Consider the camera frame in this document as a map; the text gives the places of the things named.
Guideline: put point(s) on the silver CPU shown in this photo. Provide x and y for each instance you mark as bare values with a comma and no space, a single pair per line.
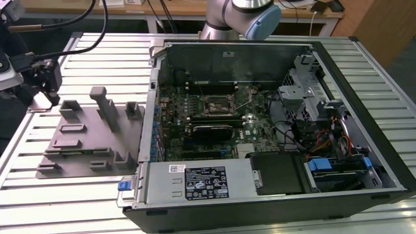
38,102

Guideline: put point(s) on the metal locking lever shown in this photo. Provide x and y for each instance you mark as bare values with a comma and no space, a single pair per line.
201,90
248,101

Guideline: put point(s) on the CPU socket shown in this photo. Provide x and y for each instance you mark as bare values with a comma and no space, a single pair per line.
217,106

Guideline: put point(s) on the grey parts rack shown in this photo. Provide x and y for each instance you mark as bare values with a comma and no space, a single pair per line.
86,136

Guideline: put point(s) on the green RAM stick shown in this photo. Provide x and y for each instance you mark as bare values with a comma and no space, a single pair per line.
76,152

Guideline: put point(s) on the white box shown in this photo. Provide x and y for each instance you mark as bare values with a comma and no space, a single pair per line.
110,2
134,2

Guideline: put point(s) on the blue case latch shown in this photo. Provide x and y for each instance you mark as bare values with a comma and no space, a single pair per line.
122,186

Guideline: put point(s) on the black graphics card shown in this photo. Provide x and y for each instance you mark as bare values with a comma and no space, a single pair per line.
210,134

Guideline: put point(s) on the grey power supply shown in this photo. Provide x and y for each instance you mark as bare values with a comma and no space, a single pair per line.
162,185

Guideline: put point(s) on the black expansion slot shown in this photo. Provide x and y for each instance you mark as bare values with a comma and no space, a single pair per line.
201,155

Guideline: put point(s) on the silver chipset heatsink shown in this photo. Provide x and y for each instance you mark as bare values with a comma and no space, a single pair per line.
245,150

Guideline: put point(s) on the green motherboard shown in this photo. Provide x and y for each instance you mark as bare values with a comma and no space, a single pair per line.
260,136

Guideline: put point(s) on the metal drive cage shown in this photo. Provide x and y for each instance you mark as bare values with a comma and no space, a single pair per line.
305,80

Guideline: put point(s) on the black PC case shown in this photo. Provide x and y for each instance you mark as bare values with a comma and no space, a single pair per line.
226,219

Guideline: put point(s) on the black plastic shroud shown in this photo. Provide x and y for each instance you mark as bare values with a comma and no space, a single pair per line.
278,173

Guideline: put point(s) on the black device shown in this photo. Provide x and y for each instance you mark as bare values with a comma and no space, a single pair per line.
336,5
320,6

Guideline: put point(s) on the blue disk carrier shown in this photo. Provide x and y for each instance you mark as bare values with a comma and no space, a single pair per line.
316,165

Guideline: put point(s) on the blue bay latch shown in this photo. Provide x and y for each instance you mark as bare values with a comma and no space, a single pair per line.
366,163

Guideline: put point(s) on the wooden cabinet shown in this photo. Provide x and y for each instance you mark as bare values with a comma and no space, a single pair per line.
382,29

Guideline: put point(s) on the metal disk bay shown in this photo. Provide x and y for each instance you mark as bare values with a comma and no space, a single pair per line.
373,180

